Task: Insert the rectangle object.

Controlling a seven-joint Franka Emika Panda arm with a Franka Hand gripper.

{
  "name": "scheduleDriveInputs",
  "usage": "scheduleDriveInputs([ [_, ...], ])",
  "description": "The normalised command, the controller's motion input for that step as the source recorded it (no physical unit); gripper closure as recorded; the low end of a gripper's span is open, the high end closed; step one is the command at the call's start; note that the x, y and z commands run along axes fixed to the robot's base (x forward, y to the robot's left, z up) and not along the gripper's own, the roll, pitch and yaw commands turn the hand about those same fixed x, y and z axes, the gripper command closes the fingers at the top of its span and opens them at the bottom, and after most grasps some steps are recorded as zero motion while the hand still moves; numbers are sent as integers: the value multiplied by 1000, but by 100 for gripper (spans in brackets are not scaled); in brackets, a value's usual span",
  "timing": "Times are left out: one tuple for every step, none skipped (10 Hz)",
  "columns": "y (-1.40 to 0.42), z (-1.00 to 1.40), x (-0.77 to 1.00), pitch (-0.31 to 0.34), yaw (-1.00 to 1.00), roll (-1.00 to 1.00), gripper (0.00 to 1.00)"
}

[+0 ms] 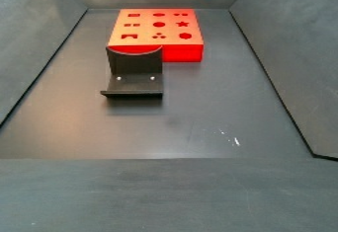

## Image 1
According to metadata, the red shape sorter block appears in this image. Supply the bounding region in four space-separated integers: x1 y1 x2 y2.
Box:
107 9 204 62

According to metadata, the black curved holder bracket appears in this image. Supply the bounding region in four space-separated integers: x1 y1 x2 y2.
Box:
100 46 164 98

